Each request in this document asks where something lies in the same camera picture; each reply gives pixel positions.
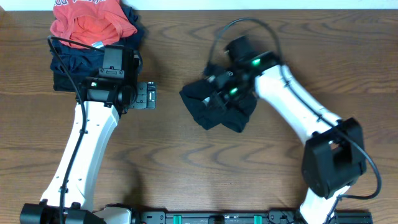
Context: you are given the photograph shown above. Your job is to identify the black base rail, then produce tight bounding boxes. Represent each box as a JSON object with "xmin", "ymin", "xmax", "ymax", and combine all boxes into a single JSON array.
[{"xmin": 93, "ymin": 203, "xmax": 373, "ymax": 224}]

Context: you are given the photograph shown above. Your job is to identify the black t-shirt white logo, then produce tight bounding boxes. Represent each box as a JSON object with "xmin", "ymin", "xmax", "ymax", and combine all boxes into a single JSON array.
[{"xmin": 180, "ymin": 71, "xmax": 255, "ymax": 133}]

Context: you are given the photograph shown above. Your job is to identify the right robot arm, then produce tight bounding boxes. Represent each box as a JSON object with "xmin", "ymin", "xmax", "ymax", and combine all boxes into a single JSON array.
[{"xmin": 205, "ymin": 37, "xmax": 367, "ymax": 223}]

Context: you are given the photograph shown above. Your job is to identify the red folded t-shirt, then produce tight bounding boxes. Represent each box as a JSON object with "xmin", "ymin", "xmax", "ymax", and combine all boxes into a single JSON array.
[{"xmin": 50, "ymin": 0, "xmax": 137, "ymax": 49}]

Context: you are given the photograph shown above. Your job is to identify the navy folded t-shirt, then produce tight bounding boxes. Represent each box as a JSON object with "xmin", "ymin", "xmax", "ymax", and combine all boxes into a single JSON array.
[{"xmin": 52, "ymin": 5, "xmax": 145, "ymax": 77}]

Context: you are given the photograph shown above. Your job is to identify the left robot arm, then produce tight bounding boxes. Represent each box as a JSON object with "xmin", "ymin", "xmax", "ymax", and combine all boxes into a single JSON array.
[{"xmin": 19, "ymin": 45, "xmax": 156, "ymax": 224}]

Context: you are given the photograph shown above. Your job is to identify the black folded t-shirt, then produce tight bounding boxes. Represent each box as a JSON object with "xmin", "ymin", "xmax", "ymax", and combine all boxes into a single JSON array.
[{"xmin": 53, "ymin": 72, "xmax": 84, "ymax": 92}]

